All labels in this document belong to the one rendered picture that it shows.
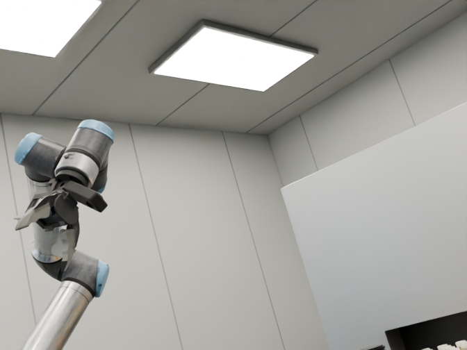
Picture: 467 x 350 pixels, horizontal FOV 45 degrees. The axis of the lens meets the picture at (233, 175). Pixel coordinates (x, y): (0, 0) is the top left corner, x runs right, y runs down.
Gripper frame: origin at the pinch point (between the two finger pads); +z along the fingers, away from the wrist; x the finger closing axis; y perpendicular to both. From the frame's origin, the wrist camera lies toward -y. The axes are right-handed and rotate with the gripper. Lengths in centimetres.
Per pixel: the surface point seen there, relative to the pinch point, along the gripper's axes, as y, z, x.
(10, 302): 222, -93, -161
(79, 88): 192, -241, -107
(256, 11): 54, -280, -110
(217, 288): 161, -188, -307
